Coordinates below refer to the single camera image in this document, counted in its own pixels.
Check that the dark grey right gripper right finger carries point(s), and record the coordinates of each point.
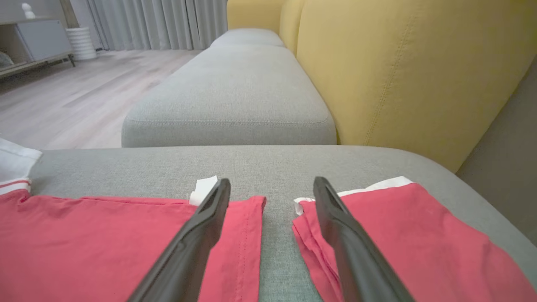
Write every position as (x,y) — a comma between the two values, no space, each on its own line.
(352,251)

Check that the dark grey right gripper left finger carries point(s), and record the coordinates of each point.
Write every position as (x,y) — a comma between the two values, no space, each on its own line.
(193,247)

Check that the red shorts with white trim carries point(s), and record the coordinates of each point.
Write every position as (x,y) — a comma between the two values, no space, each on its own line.
(419,243)

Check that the red basketball jersey number 23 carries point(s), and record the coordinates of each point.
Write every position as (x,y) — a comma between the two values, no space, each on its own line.
(84,243)

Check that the yellow sofa back cushion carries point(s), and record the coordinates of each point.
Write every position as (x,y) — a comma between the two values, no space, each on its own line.
(289,23)
(398,71)

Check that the white ribbed plant pot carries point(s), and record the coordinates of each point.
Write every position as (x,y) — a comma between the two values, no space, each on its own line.
(82,43)

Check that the yellow sofa armrest cushion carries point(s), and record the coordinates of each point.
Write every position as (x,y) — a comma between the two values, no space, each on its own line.
(251,12)

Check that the grey cabinet door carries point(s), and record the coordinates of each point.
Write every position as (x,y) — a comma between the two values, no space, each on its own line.
(44,40)

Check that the grey bundle in cabinet shelf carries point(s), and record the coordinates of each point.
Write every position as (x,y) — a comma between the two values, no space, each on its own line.
(6,60)

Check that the low wooden TV cabinet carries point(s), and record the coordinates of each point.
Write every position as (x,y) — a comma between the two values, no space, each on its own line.
(12,40)

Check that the small white figurine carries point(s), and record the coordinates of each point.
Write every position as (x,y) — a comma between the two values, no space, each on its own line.
(28,11)

